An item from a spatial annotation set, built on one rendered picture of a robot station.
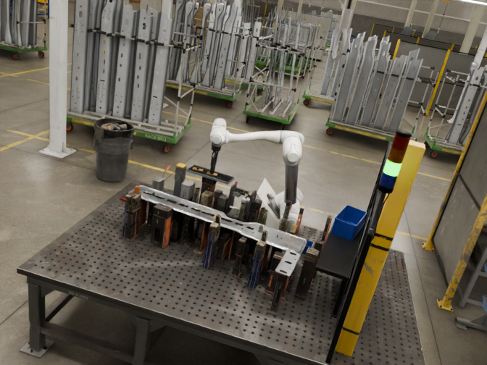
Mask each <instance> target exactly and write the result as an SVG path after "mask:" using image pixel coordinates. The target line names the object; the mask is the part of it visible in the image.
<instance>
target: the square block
mask: <svg viewBox="0 0 487 365"><path fill-rule="evenodd" d="M319 252H320V251H319V250H316V249H314V248H310V247H308V249H307V252H306V254H305V257H304V263H303V267H302V270H301V274H300V278H299V282H298V285H297V289H296V292H295V294H294V296H295V297H297V298H300V299H303V300H305V299H306V297H307V294H308V289H309V284H310V282H311V279H312V274H313V271H314V268H315V264H316V261H317V258H318V255H319Z"/></svg>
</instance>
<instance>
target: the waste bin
mask: <svg viewBox="0 0 487 365"><path fill-rule="evenodd" d="M93 129H94V130H95V133H94V137H93V149H94V150H96V176H97V177H98V178H99V179H100V180H103V181H107V182H119V181H122V180H124V179H125V178H126V176H127V170H128V159H129V153H130V150H131V149H133V134H134V126H132V125H131V124H130V123H127V122H125V121H122V120H119V119H111V118H106V119H98V120H96V121H95V122H94V124H93Z"/></svg>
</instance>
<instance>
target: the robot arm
mask: <svg viewBox="0 0 487 365"><path fill-rule="evenodd" d="M210 140H211V144H212V147H211V149H212V150H213V152H212V160H211V164H210V166H211V169H210V174H214V173H215V165H217V164H216V163H217V155H218V152H219V151H220V150H221V146H222V145H223V144H227V143H229V142H240V141H248V140H269V141H272V142H275V143H280V144H283V161H284V163H285V164H286V165H285V190H284V191H283V192H281V193H279V194H277V195H276V196H274V197H273V196H272V194H269V193H268V194H267V198H268V203H267V205H268V206H269V207H270V208H271V209H272V211H273V212H274V213H275V215H276V216H277V218H278V219H282V218H283V214H284V211H285V207H286V203H287V201H291V202H292V208H291V211H290V212H289V215H288V221H289V225H288V226H289V227H291V225H292V224H294V225H296V222H297V219H298V215H299V211H300V203H301V202H302V200H303V194H302V192H301V191H300V190H299V189H298V188H297V185H298V170H299V163H300V161H301V156H302V147H301V145H302V144H303V143H304V136H303V135H302V134H301V133H298V132H294V131H288V130H279V131H263V132H254V133H244V134H231V133H229V132H228V131H227V130H226V122H225V120H224V119H221V118H217V119H215V121H214V123H213V126H212V131H211V133H210Z"/></svg>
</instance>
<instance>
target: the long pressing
mask: <svg viewBox="0 0 487 365"><path fill-rule="evenodd" d="M139 187H140V193H141V199H143V200H145V201H149V202H151V203H153V204H158V203H160V204H164V205H166V206H170V207H172V208H173V210H174V211H178V212H180V213H183V214H187V215H189V216H192V217H195V218H197V219H201V220H204V221H206V222H210V223H213V222H214V221H215V219H213V216H210V215H208V214H204V213H202V212H203V211H204V212H206V213H209V214H213V215H216V214H221V217H222V218H224V219H228V220H230V221H232V222H227V221H225V220H222V219H221V227H224V228H227V229H229V230H233V231H236V232H238V233H240V234H241V235H243V236H244V237H247V238H250V239H252V240H256V241H259V239H260V238H261V237H262V233H261V232H258V230H259V226H260V225H262V224H260V223H257V222H241V221H238V220H236V219H232V218H230V217H227V216H226V215H225V213H224V212H222V211H218V210H216V209H212V208H209V207H207V206H203V205H201V204H197V203H194V202H192V201H188V200H185V199H183V198H179V197H177V196H173V195H170V194H168V193H164V192H162V191H159V190H155V189H153V188H149V187H146V186H145V185H139ZM144 192H147V193H150V194H152V193H153V192H155V196H159V197H162V198H164V199H161V198H157V197H155V196H153V195H151V196H150V195H148V194H145V193H144ZM150 197H151V198H150ZM167 200H171V201H174V202H176V203H175V204H174V203H172V202H169V201H167ZM179 204H183V205H186V206H188V207H184V206H180V205H179ZM192 208H194V209H198V210H200V211H195V210H193V209H192ZM236 223H239V224H241V225H243V226H240V225H236ZM262 226H263V230H267V231H268V235H267V244H268V245H270V246H273V247H276V248H279V249H282V250H284V251H286V250H289V251H293V252H295V253H299V254H302V252H303V250H304V248H305V246H306V244H307V240H306V239H304V238H301V237H299V236H296V235H292V234H290V233H287V232H284V231H281V230H277V229H275V228H272V227H268V226H266V225H262ZM247 227H251V228H254V229H253V230H251V229H249V228H247ZM277 235H278V238H277ZM281 238H282V239H281Z"/></svg>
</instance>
